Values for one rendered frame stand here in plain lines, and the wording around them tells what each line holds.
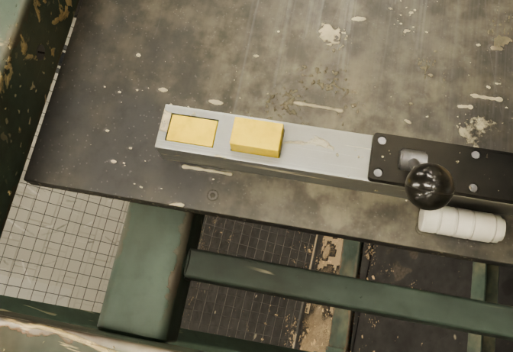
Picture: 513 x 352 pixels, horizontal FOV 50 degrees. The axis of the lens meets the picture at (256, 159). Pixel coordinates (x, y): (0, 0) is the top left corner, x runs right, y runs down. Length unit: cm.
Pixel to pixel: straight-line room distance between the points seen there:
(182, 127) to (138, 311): 20
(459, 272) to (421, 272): 20
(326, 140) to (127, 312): 28
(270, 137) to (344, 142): 8
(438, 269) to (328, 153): 195
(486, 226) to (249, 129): 25
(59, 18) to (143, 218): 25
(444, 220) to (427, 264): 196
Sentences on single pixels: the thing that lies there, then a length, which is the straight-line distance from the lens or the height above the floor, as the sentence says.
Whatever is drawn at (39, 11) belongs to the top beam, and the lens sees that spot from 65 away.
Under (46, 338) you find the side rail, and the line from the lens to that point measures 56.
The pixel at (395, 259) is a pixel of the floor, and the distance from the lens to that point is 267.
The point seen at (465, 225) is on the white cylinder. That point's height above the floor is 141.
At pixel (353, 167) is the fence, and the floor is 151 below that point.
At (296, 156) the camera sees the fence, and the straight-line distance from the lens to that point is 55.
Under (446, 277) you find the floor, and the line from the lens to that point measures 245.
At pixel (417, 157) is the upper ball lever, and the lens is 55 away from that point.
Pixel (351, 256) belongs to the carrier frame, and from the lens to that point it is 166.
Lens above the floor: 184
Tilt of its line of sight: 27 degrees down
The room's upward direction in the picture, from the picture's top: 70 degrees counter-clockwise
